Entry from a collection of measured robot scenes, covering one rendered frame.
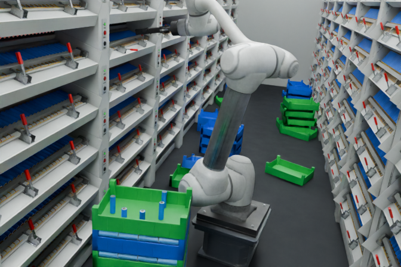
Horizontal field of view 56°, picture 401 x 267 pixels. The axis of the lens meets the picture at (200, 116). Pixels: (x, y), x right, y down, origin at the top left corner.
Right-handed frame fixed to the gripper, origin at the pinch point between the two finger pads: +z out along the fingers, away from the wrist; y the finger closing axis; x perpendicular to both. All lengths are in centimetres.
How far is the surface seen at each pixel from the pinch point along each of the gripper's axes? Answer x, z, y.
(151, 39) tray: -5.3, 1.6, 15.7
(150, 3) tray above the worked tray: 14.2, -0.8, 15.7
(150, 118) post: -53, 9, 16
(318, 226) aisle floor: -119, -88, 8
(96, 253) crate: -65, -12, -98
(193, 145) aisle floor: -102, 7, 96
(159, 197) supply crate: -56, -28, -76
